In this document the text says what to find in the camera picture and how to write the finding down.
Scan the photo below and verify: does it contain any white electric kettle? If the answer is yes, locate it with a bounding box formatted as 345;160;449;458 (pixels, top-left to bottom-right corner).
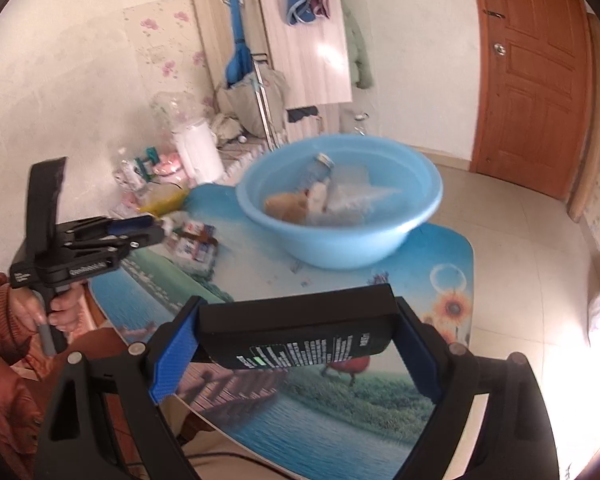
172;122;226;186

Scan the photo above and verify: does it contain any light wooden wardrobe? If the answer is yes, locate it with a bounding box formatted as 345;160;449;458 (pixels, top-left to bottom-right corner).
185;0;353;141

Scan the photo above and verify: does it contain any clear bottle with brown band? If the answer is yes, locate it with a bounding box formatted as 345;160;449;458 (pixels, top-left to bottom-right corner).
167;220;218;273

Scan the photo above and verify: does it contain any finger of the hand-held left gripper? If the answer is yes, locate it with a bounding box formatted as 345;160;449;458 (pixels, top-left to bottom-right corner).
62;230;167;261
62;214;157;242

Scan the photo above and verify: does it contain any blue plastic basin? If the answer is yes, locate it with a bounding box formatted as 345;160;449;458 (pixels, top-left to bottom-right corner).
236;134;443;270

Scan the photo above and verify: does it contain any water bottle with white cap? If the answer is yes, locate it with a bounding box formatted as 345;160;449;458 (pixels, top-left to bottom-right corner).
112;147;138;191

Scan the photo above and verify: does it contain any green jacket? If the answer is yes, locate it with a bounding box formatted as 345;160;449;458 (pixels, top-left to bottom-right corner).
342;5;373;91

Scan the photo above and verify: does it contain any zip bag of cotton swabs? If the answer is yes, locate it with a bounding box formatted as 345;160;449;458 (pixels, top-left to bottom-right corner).
325;185;406;226

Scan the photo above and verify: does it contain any grey tote bag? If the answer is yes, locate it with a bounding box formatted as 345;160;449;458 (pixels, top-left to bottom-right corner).
215;67;291;136

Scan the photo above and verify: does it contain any dark blue cloth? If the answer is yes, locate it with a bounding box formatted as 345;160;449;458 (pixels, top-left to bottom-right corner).
286;106;321;123

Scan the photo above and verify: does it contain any brown plush toy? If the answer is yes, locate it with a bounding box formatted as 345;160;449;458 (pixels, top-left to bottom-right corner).
264;191;311;225

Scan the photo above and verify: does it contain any brown wooden door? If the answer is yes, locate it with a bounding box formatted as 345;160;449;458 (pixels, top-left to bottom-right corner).
467;0;598;201

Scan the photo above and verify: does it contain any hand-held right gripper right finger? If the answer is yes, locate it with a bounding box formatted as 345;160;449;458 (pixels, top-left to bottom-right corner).
392;296;561;480

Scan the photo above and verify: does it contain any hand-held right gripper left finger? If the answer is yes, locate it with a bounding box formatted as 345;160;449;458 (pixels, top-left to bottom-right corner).
32;296;206;480

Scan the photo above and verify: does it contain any person's brown jacket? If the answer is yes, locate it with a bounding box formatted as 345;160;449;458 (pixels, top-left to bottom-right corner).
0;330;46;461

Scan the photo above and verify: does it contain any pink cup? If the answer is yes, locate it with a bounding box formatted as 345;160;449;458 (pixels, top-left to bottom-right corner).
152;152;183;178

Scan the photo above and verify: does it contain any crumpled clear plastic bag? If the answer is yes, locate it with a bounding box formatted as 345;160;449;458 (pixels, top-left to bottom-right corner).
150;90;206;133

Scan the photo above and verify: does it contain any person's left hand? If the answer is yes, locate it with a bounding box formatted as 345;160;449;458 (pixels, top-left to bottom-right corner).
7;280;88;333

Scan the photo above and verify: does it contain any clear plastic bottle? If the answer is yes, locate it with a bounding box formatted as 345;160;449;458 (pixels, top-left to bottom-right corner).
295;152;337;196

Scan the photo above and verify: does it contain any metal pole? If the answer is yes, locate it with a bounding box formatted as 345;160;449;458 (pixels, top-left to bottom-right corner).
250;55;281;153

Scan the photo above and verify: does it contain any scenic printed desktop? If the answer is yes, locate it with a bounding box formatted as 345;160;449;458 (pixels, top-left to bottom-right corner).
87;182;476;461

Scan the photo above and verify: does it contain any teal bottle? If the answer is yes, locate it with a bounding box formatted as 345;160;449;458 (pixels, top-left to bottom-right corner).
135;147;160;176

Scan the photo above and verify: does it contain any beige pouch yellow knit trim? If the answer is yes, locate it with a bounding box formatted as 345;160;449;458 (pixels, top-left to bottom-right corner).
137;182;188;216

